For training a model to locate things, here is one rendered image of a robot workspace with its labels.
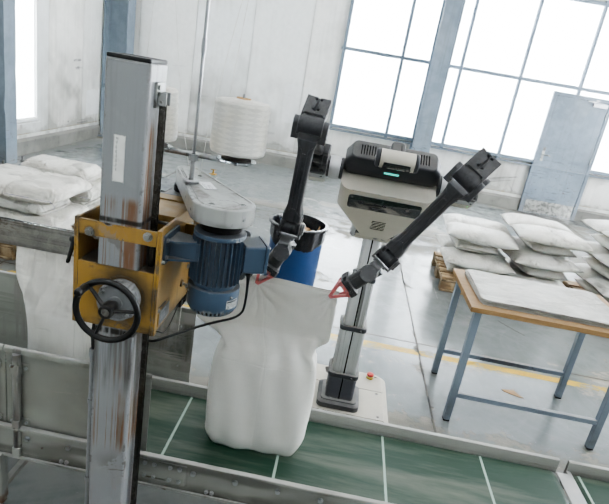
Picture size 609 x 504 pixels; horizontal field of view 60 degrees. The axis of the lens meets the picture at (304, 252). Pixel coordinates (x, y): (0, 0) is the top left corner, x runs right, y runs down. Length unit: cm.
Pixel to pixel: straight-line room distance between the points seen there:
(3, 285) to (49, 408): 75
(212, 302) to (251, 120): 52
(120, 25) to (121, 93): 898
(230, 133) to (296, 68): 830
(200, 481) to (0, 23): 630
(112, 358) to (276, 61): 855
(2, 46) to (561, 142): 850
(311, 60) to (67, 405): 833
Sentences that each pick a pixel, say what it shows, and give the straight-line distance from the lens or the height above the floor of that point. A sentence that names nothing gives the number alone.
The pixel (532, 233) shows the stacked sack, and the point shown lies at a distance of 528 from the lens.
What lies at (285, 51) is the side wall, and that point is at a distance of 984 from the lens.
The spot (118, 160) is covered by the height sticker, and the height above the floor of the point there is 151.
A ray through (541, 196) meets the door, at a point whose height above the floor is 33.
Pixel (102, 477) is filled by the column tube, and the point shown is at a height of 49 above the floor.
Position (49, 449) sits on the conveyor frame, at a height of 34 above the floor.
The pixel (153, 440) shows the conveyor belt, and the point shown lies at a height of 38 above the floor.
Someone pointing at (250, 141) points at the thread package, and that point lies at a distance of 154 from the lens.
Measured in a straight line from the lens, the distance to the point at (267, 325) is 198.
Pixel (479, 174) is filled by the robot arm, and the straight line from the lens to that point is 167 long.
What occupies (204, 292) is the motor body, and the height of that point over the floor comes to 117.
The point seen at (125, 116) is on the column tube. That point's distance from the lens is 142.
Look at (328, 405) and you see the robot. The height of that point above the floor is 27.
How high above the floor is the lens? 181
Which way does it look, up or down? 19 degrees down
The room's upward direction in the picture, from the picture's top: 10 degrees clockwise
